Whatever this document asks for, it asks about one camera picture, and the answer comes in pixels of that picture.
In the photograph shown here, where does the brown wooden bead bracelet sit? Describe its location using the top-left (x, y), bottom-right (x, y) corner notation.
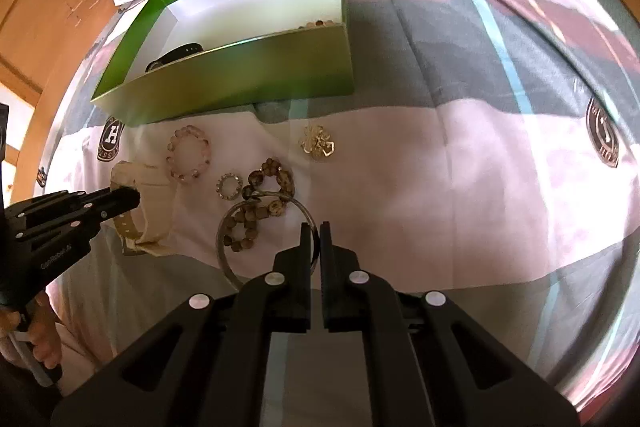
top-left (221, 157), bottom-right (296, 254)

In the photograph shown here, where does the small silver bead ring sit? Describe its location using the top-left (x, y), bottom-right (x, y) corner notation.
top-left (214, 171), bottom-right (245, 202)

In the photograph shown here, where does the cream white wristwatch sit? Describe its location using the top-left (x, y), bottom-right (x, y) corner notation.
top-left (111, 161), bottom-right (176, 257)

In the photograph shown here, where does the person's left hand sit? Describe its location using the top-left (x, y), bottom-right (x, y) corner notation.
top-left (1, 291), bottom-right (62, 369)

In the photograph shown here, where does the gold filigree brooch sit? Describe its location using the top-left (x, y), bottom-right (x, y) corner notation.
top-left (299, 124), bottom-right (335, 159)

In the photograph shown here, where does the green cardboard box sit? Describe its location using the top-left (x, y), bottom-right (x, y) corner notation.
top-left (91, 0), bottom-right (354, 126)

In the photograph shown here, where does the black watch in box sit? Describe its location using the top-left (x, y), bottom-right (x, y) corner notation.
top-left (144, 43), bottom-right (204, 72)

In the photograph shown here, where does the silver metal bangle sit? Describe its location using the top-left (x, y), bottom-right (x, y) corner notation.
top-left (216, 191), bottom-right (320, 291)

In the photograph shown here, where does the pink grey patchwork bedsheet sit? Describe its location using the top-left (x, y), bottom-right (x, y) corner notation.
top-left (49, 0), bottom-right (639, 410)

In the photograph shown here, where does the wooden wardrobe door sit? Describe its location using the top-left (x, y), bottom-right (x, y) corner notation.
top-left (1, 0), bottom-right (116, 205)

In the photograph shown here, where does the pink bead bracelet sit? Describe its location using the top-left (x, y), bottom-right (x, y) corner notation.
top-left (165, 124), bottom-right (213, 184)

